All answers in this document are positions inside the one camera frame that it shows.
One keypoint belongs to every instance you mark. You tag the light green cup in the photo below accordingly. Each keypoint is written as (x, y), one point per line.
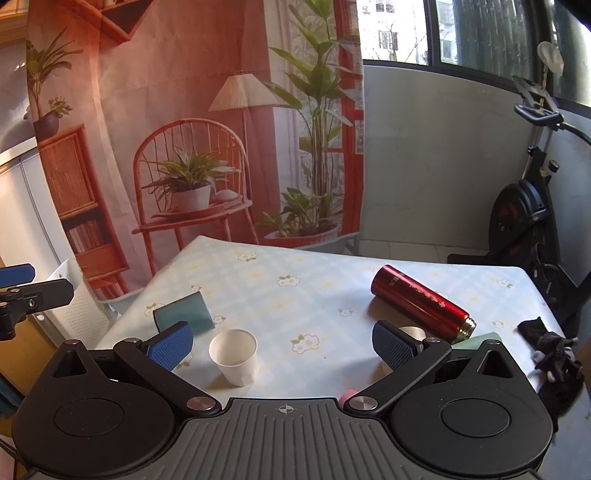
(475, 339)

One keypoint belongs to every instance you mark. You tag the black exercise bike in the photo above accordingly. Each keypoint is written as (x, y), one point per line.
(521, 212)

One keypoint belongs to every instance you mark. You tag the black glove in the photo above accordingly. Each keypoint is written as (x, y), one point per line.
(561, 392)

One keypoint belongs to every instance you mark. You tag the white cabinet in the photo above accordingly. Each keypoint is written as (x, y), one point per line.
(23, 207)

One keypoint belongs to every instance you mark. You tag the printed backdrop cloth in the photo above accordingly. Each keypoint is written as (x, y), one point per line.
(184, 92)

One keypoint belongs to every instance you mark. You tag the small white cup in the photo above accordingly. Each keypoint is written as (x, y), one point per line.
(413, 332)

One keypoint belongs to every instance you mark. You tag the red thermos bottle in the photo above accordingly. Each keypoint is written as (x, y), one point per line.
(415, 295)

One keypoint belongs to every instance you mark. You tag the white air purifier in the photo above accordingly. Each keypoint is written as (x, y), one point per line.
(83, 309)

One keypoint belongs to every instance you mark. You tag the white paper cup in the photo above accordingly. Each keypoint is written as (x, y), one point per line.
(233, 357)

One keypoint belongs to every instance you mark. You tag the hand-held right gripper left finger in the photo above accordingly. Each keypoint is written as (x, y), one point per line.
(171, 347)

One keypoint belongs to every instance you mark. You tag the pink object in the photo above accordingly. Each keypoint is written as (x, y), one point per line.
(345, 397)

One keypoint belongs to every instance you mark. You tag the window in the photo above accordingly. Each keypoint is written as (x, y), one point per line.
(485, 32)

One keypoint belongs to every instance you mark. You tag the teal cup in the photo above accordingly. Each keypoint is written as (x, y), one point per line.
(184, 314)

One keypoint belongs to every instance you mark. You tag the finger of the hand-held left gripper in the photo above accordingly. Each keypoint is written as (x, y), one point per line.
(16, 274)
(39, 295)

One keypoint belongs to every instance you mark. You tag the floral checked tablecloth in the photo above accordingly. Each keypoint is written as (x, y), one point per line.
(300, 286)

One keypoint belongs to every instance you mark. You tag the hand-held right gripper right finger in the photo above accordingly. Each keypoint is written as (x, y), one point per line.
(392, 344)

